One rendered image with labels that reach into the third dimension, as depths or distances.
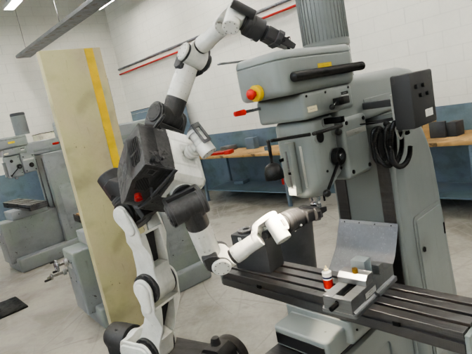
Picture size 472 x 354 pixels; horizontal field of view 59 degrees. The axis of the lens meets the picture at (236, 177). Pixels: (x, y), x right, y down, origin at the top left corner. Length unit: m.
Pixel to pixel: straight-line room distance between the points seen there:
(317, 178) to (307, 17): 0.68
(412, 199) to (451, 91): 3.92
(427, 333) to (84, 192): 2.25
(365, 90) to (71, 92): 1.93
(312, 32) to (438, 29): 4.19
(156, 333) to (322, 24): 1.54
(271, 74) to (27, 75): 9.44
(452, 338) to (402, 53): 4.91
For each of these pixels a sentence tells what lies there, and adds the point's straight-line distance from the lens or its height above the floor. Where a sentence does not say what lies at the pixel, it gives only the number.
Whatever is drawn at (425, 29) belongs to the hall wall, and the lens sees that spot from 6.04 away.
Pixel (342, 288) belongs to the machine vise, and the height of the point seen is 0.97.
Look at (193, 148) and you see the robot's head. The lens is 1.63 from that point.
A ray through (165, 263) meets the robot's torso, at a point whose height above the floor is 1.10.
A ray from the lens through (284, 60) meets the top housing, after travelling 1.53.
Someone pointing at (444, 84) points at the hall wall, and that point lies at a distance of 5.97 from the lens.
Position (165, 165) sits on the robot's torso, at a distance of 1.56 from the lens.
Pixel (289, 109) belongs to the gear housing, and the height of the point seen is 1.68.
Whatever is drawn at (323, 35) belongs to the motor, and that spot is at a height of 1.94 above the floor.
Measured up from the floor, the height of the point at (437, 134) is 0.92.
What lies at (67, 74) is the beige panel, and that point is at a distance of 3.08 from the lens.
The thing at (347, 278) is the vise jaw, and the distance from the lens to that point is 1.75.
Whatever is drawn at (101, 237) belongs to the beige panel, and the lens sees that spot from 3.12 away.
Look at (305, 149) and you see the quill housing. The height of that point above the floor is 1.52.
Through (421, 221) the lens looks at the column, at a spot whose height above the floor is 1.03.
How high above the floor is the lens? 1.74
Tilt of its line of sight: 10 degrees down
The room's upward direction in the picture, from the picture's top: 11 degrees counter-clockwise
